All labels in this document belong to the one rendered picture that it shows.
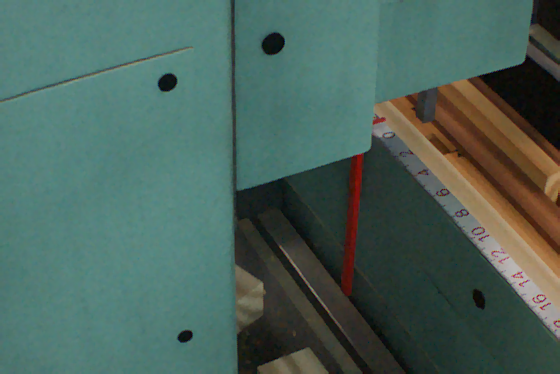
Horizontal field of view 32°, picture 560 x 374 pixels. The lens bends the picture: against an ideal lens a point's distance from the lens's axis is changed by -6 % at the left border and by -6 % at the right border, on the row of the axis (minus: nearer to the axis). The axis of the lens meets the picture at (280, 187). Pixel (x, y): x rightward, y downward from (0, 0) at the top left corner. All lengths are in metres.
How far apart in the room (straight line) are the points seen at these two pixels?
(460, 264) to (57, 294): 0.24
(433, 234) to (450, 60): 0.10
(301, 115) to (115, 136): 0.13
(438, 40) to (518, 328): 0.17
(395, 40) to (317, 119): 0.08
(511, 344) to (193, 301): 0.18
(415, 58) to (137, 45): 0.22
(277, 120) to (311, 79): 0.03
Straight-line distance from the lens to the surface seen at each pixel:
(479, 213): 0.59
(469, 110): 0.67
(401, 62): 0.57
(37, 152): 0.40
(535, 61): 0.65
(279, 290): 0.74
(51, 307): 0.45
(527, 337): 0.54
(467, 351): 0.60
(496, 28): 0.60
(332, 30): 0.48
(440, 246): 0.59
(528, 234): 0.60
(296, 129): 0.50
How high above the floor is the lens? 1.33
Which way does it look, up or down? 40 degrees down
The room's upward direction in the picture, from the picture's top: 1 degrees clockwise
